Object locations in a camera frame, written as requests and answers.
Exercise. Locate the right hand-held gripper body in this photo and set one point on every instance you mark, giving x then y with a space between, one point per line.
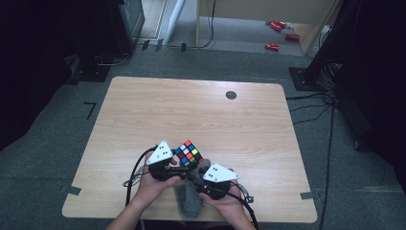
218 175

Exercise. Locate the multicoloured puzzle cube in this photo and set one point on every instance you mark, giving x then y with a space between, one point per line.
189 152

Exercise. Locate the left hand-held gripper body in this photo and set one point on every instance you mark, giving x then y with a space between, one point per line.
159 153

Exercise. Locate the dark round table grommet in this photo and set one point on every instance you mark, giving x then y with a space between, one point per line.
230 95

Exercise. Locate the grey tape strip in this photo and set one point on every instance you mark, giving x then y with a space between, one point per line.
72 190
307 195

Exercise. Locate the black stand base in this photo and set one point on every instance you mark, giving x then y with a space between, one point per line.
301 80

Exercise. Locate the red can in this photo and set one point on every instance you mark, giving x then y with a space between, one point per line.
275 27
282 24
272 47
291 36

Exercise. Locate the black floor plate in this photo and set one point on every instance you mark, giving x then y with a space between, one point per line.
89 72

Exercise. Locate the dark curtain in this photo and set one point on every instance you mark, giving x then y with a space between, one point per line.
38 48
376 80

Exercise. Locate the dark cabinet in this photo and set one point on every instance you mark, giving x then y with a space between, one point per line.
127 22

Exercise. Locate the person's left hand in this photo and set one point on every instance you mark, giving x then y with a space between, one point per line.
150 190

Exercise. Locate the dark floor tape piece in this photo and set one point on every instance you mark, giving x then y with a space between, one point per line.
183 47
145 45
159 44

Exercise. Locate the grey fuzzy sock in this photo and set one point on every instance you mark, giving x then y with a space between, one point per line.
190 198

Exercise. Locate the person's right hand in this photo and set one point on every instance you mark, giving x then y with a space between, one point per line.
230 206

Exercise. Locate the white panel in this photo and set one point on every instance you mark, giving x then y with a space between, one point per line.
175 19

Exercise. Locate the black angled floor tape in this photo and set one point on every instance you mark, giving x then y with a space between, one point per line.
91 110

